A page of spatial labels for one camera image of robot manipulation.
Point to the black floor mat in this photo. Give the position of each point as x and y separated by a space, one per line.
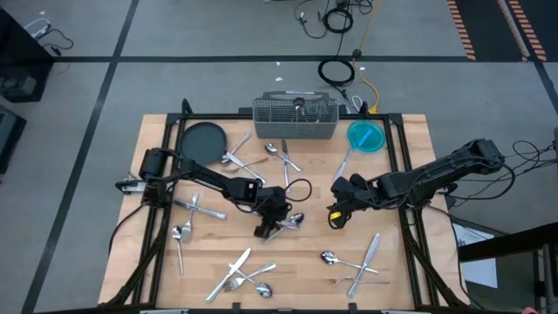
484 26

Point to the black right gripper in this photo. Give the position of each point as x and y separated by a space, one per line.
364 192

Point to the grey plastic cutlery basket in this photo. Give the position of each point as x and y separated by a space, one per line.
279 128

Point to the orange striped tape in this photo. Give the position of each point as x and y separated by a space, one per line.
461 30
526 30

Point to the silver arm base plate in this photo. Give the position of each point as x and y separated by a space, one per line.
131 187

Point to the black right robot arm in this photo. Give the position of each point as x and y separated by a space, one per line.
436 174

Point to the black desk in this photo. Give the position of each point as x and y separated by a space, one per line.
501 246

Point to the black cabinet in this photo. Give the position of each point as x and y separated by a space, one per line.
17 52

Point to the yellow tag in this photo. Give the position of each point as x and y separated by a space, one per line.
335 215

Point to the black box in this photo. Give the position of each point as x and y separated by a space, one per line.
8 139

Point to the white paper sheet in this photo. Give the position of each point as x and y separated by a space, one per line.
479 270

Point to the black round plate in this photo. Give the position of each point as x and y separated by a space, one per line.
202 144

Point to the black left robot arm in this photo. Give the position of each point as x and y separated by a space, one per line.
209 176

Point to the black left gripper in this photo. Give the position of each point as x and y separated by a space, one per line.
274 205

